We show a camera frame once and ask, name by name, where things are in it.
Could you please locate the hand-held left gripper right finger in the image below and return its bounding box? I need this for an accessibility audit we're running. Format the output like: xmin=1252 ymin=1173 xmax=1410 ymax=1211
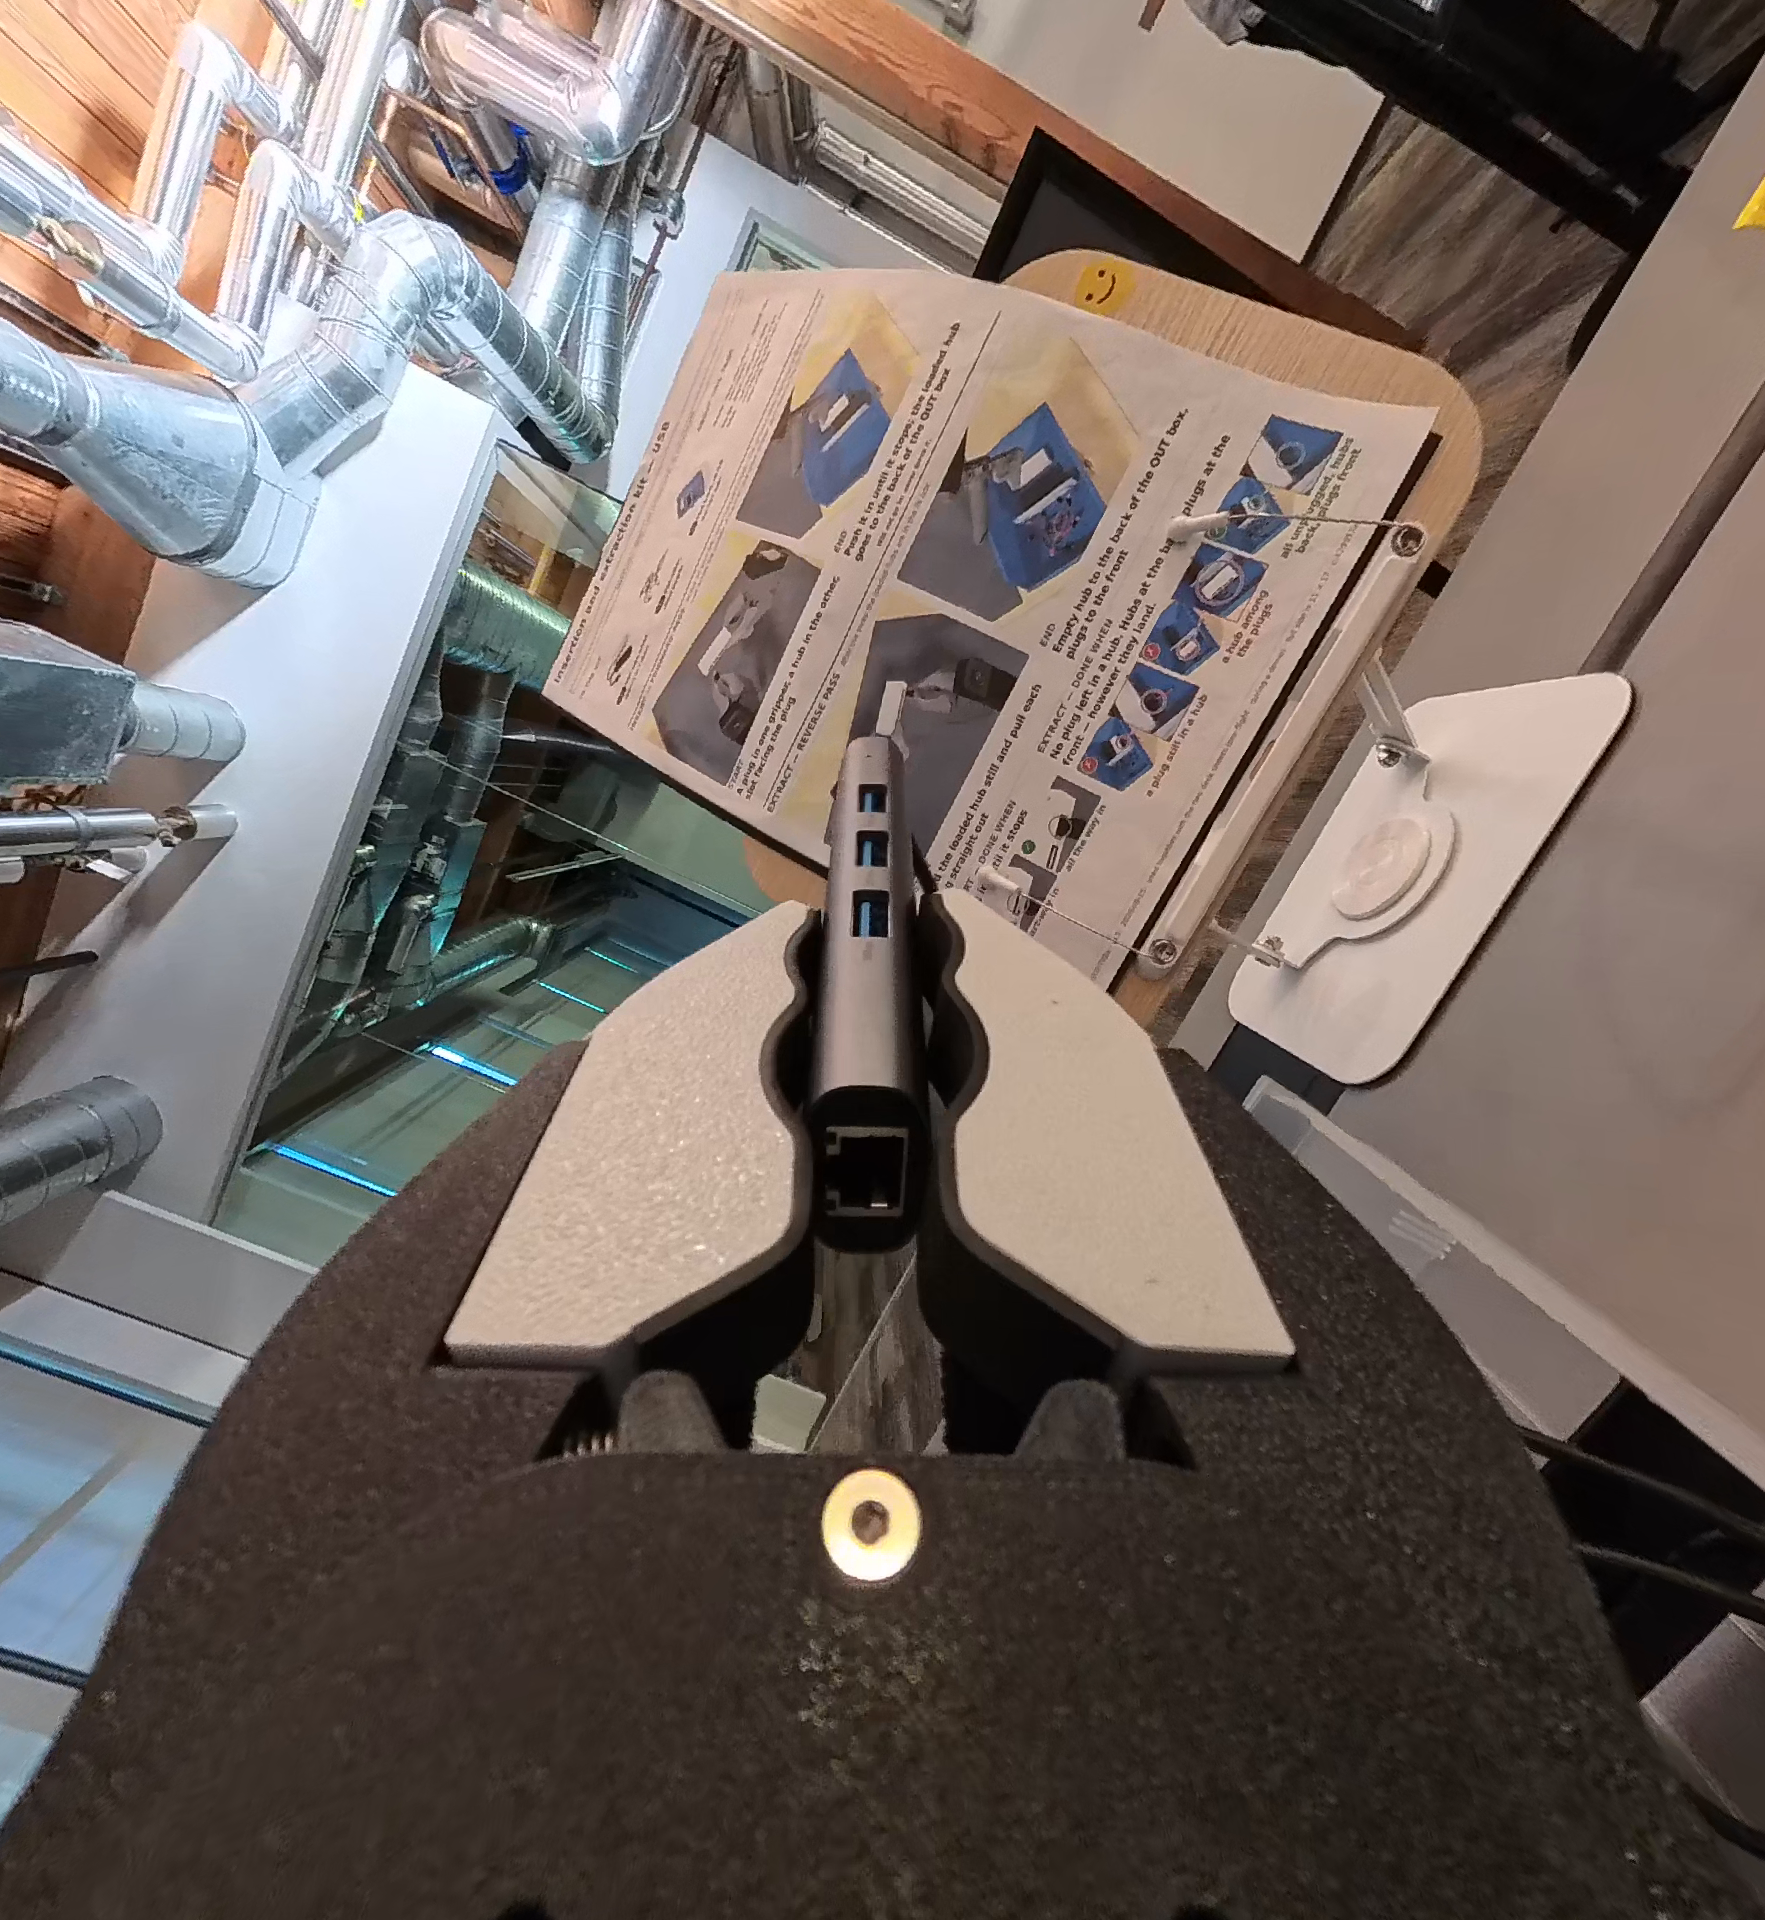
xmin=920 ymin=895 xmax=1303 ymax=1381

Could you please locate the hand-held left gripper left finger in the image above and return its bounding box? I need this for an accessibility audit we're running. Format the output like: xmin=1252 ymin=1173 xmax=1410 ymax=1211
xmin=442 ymin=904 xmax=824 ymax=1378

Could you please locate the slim grey usb hub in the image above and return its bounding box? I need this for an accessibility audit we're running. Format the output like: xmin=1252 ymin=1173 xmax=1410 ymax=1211
xmin=806 ymin=733 xmax=951 ymax=1251

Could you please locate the clear plastic bin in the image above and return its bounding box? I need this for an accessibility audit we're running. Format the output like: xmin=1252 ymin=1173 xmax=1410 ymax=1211
xmin=1243 ymin=1077 xmax=1635 ymax=1448

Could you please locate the white stand base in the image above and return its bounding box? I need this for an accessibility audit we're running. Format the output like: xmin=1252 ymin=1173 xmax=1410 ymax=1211
xmin=1225 ymin=674 xmax=1637 ymax=1090

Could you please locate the large glass window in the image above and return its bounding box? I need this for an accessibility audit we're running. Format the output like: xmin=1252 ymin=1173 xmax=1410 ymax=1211
xmin=0 ymin=902 xmax=646 ymax=1802

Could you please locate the instruction poster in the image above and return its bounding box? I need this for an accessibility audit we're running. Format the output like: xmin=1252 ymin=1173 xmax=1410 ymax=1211
xmin=546 ymin=265 xmax=1435 ymax=971

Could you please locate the black monitor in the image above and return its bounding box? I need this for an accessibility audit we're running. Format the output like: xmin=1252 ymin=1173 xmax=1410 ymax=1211
xmin=983 ymin=120 xmax=1424 ymax=351

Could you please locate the silver ventilation duct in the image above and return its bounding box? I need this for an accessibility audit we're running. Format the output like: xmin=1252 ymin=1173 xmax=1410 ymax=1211
xmin=0 ymin=0 xmax=711 ymax=590

